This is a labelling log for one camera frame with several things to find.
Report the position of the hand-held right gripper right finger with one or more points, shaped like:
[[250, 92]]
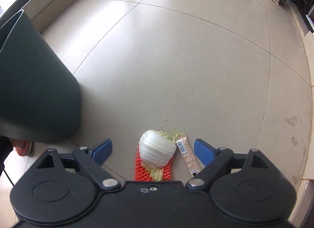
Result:
[[203, 150]]

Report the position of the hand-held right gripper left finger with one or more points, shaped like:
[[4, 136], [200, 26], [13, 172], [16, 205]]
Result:
[[104, 148]]

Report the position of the orange foam fruit net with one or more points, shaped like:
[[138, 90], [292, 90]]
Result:
[[141, 170]]

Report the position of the white foam fruit net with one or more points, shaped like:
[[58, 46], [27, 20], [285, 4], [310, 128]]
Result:
[[157, 148]]

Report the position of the yellow-green foam fruit net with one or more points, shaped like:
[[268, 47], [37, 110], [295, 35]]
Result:
[[155, 172]]

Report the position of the dark green trash bin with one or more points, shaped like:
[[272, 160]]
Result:
[[36, 83]]

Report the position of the beige stick sachet wrapper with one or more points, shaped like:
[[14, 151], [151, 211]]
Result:
[[187, 155]]

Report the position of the person's dark trouser leg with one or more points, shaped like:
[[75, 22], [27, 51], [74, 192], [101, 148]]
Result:
[[5, 148]]

